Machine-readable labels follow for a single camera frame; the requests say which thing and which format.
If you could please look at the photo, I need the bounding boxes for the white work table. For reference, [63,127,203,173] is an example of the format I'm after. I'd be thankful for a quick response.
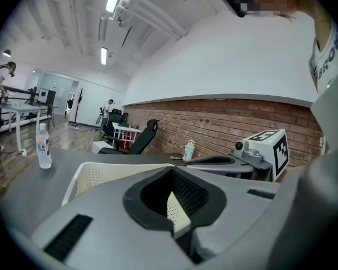
[0,101,60,152]

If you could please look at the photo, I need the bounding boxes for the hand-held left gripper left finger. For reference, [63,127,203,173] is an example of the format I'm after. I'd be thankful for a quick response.
[5,166,198,270]

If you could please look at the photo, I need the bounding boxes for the black head-worn camera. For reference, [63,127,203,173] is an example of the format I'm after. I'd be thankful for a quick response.
[219,0,247,19]

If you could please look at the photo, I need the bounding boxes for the small white side table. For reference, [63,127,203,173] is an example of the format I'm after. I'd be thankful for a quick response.
[112,121,143,149]

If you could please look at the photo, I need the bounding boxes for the black coat rack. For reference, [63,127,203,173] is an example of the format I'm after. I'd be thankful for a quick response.
[72,87,87,127]

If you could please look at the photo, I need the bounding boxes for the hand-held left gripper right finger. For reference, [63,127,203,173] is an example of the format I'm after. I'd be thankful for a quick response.
[171,166,280,269]

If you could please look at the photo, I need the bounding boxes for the dark grey table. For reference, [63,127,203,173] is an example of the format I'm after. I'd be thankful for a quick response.
[0,146,243,236]

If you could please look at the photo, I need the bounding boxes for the person's white printed shirt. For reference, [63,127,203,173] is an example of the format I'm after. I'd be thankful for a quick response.
[308,18,338,97]

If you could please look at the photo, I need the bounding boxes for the white floor cabinet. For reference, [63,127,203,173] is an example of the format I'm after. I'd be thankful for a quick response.
[92,141,114,155]

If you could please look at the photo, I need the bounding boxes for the black monitor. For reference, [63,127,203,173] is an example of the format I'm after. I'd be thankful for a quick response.
[38,87,57,107]

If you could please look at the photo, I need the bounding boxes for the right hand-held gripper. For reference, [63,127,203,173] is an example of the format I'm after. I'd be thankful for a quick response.
[185,128,291,183]

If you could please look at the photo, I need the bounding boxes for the black metal railing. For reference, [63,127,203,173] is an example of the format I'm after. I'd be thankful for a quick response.
[0,84,60,125]

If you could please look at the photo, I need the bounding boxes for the clear plastic water bottle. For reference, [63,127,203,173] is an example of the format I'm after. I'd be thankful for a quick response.
[35,123,52,169]

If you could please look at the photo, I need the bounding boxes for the black office chair with headrest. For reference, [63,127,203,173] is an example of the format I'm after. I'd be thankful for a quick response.
[97,119,161,155]

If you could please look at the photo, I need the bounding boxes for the cream perforated plastic basket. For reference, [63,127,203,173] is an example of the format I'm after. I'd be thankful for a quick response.
[61,161,192,238]

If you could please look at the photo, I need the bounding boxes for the white ceiling pipes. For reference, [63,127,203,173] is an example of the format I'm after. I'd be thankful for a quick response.
[98,0,188,42]

